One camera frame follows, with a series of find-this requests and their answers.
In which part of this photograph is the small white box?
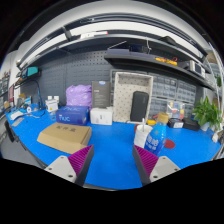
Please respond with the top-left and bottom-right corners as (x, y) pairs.
(45, 98), (60, 113)

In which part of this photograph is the white ribbed cup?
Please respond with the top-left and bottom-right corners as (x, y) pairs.
(133, 123), (153, 149)

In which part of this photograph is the black overhead shelf unit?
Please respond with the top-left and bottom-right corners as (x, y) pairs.
(14, 19), (216, 91)

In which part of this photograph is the flat round red coaster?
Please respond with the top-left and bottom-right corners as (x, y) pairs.
(164, 138), (176, 150)

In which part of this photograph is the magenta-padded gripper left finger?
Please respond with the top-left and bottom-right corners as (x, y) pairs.
(44, 144), (95, 187)

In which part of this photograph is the white carton box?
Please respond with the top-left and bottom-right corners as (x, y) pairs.
(89, 106), (114, 126)

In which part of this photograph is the wide grey drawer cabinet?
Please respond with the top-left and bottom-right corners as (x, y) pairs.
(151, 74), (178, 100)

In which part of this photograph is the white dotted tray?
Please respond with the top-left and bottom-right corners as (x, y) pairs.
(112, 71), (155, 124)

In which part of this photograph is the teal screen device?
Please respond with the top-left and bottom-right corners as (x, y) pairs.
(26, 66), (39, 77)

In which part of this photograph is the dark grey upright box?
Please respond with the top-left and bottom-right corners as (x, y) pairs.
(91, 80), (112, 109)

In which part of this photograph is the purple plastic bag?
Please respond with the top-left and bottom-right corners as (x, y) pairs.
(65, 84), (93, 109)

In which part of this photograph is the flat black case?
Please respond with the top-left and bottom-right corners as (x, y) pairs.
(182, 117), (201, 132)

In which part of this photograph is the low grey drawer cabinet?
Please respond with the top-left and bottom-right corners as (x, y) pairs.
(148, 96), (197, 120)

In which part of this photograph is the white metal shelf rack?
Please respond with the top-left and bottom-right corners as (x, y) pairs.
(205, 43), (224, 101)

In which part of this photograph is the clear organizer with coloured parts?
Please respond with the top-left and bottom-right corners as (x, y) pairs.
(166, 100), (186, 120)

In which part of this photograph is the blue drink bottle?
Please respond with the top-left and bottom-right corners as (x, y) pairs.
(144, 112), (170, 157)

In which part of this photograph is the narrow grey drawer cabinet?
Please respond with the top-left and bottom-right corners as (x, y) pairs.
(176, 79), (198, 105)

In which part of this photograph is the black zip case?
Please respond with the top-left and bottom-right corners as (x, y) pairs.
(129, 90), (150, 123)

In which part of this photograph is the brown cardboard box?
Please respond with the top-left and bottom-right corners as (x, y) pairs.
(36, 122), (93, 155)

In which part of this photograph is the white power adapter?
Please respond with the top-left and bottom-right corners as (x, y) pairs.
(212, 131), (221, 143)

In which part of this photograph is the green potted plant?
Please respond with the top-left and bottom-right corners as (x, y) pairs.
(191, 96), (224, 132)

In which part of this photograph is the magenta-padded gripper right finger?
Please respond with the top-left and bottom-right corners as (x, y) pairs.
(132, 144), (181, 187)

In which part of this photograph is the blue printed box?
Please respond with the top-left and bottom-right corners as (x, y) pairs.
(55, 105), (90, 126)

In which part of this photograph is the black box with white label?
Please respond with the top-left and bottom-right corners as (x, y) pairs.
(167, 118), (185, 129)

